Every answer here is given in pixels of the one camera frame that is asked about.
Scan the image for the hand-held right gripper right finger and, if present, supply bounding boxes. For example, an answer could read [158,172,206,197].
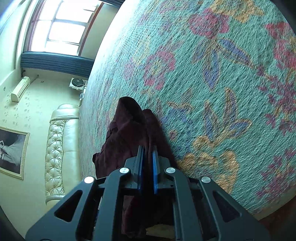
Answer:
[152,146,271,241]

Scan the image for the floral bed blanket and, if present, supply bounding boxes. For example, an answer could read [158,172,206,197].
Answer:
[77,0,296,216]

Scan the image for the white fan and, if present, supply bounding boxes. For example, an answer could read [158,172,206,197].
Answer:
[69,77,89,90]

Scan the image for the blue curtain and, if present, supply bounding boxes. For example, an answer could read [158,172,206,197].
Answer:
[20,51,96,80]

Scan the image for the white wall air conditioner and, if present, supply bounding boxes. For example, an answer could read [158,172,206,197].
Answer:
[11,76,31,103]

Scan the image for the cream tufted leather headboard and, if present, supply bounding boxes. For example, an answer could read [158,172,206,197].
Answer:
[44,103,82,206]

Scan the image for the window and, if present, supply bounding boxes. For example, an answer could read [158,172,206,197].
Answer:
[30,0,105,56]

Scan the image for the maroon pants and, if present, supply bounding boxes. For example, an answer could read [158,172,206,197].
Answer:
[92,96,179,240]

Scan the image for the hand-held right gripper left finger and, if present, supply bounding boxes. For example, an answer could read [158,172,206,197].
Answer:
[25,146,146,241]

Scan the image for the framed wall picture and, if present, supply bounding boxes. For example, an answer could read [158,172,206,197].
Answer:
[0,126,31,180]

